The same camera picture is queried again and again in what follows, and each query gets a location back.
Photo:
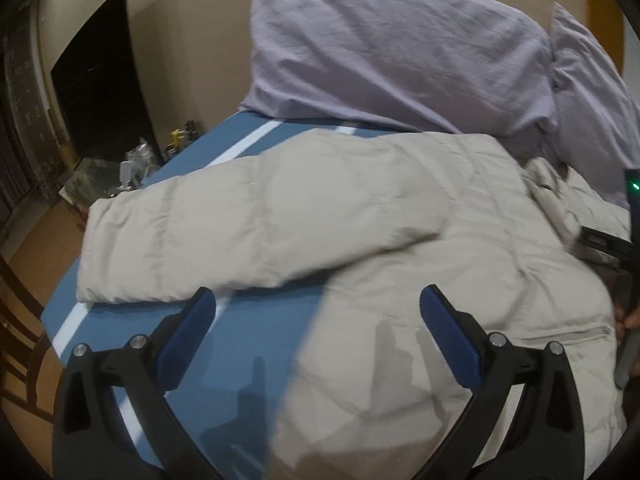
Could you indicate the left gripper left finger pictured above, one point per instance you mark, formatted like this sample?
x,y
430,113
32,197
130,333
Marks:
x,y
90,438

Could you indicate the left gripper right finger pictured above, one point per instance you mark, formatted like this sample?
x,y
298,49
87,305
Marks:
x,y
546,436

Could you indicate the person's right hand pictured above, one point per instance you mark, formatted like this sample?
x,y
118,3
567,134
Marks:
x,y
625,321

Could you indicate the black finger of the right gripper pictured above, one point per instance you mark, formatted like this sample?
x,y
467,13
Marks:
x,y
608,244

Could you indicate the wooden chair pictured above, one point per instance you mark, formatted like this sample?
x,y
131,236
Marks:
x,y
22,350

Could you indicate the lavender pillow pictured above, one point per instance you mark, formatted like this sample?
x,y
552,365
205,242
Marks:
x,y
599,120
457,66

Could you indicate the left lavender pillow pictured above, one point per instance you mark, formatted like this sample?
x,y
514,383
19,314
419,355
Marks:
x,y
457,66

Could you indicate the beige puffer jacket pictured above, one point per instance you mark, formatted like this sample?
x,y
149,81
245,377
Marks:
x,y
370,394

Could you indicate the cluttered bedside table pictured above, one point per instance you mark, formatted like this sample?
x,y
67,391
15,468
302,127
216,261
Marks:
x,y
91,179

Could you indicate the right lavender pillow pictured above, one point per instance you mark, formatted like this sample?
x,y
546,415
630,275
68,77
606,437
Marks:
x,y
599,120

